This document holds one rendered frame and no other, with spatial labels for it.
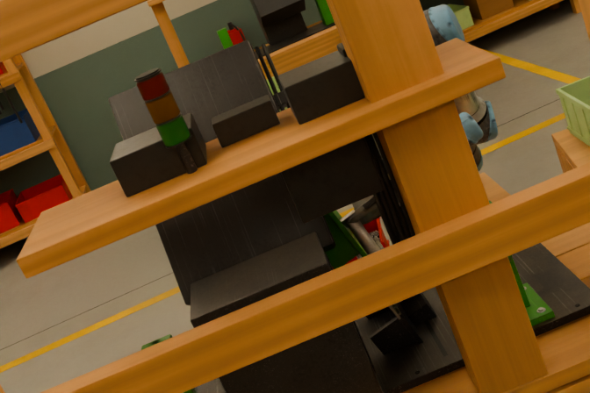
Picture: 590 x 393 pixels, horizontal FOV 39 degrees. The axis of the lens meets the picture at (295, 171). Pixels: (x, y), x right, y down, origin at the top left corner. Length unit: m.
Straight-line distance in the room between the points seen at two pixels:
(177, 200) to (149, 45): 6.00
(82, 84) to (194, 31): 1.07
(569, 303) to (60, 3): 1.22
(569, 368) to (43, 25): 1.19
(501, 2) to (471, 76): 6.05
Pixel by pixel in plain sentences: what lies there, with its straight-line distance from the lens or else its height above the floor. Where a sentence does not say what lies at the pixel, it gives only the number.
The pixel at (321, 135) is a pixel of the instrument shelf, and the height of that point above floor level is 1.53.
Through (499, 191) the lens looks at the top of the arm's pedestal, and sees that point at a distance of 2.67.
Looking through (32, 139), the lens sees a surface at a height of 0.88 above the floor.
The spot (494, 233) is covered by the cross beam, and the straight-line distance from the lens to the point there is 1.56.
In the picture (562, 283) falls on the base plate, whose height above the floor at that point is 0.90.
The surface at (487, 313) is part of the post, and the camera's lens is 1.68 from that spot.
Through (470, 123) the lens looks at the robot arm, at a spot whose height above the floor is 1.31.
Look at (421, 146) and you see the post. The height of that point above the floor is 1.43.
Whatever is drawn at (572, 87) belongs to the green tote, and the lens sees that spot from 3.06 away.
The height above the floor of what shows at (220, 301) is 1.24.
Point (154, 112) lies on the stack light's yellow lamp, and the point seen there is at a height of 1.67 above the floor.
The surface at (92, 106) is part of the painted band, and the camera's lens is 7.51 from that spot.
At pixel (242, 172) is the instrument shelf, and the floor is 1.53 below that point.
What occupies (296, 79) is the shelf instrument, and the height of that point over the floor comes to 1.62.
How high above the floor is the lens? 1.94
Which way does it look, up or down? 18 degrees down
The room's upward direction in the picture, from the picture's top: 23 degrees counter-clockwise
